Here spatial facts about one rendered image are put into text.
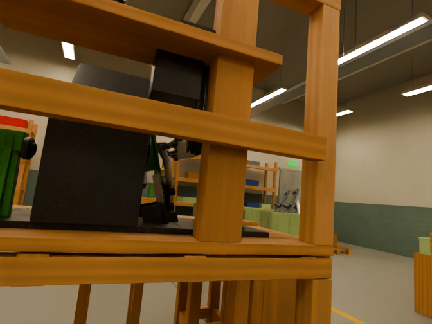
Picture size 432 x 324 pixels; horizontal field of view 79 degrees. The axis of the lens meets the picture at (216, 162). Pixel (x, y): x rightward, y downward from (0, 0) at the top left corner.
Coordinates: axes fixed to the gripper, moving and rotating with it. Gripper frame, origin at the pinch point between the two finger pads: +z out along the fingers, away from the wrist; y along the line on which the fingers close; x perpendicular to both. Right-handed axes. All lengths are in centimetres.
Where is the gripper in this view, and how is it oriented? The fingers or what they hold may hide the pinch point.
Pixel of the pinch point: (164, 150)
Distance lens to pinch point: 115.1
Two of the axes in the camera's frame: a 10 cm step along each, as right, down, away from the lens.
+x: 3.7, 6.3, -6.8
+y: 1.4, -7.6, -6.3
